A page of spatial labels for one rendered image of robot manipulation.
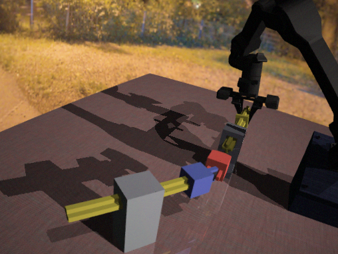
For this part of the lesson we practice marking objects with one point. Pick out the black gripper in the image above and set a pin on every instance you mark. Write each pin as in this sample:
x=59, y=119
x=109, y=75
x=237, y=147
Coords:
x=249, y=91

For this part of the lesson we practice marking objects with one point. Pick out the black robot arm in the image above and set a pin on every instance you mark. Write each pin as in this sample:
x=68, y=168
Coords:
x=299, y=24

